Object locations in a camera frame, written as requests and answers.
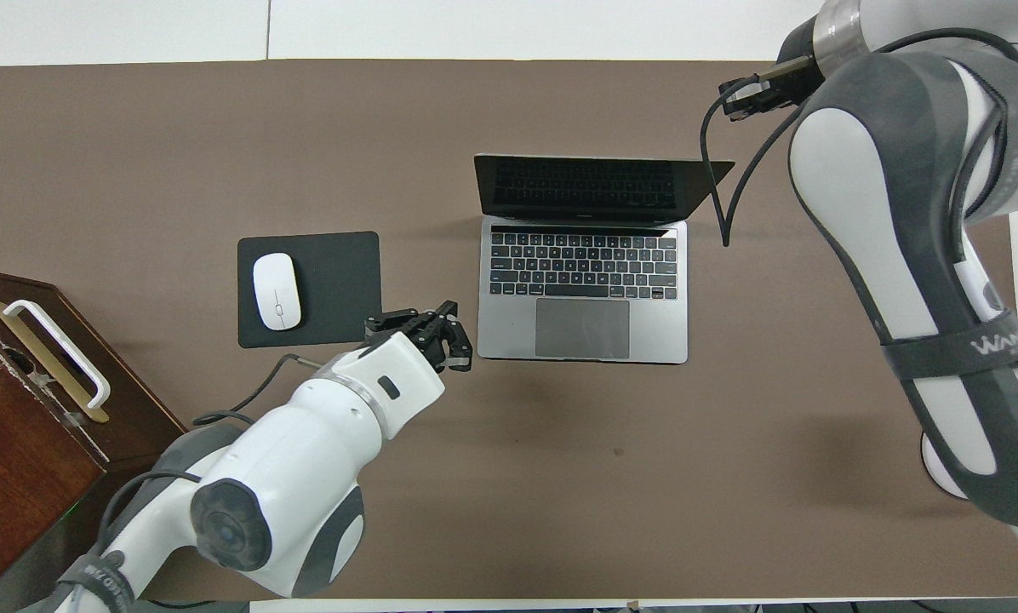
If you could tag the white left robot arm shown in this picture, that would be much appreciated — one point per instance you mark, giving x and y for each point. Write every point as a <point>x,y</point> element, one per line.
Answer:
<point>305,460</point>

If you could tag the white computer mouse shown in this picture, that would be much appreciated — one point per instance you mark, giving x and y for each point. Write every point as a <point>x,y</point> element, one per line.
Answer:
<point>277,291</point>

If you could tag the dark brown wooden box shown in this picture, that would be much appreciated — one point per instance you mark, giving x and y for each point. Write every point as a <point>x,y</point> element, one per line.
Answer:
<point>24,443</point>

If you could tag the silver grey laptop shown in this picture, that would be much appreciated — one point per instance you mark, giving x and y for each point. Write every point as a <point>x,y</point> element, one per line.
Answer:
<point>586,281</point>

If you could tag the black mouse pad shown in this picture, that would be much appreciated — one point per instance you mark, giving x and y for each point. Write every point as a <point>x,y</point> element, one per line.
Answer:
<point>339,281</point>

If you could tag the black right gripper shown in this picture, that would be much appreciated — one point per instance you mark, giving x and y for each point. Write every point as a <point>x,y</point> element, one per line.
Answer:
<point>794,77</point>

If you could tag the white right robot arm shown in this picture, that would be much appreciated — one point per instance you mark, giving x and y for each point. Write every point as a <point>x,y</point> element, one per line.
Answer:
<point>909,255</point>

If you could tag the brown table mat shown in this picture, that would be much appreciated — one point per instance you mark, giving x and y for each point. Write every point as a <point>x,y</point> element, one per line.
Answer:
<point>560,477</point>

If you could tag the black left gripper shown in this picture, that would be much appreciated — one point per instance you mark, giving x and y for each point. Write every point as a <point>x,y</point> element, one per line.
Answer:
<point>428,336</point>

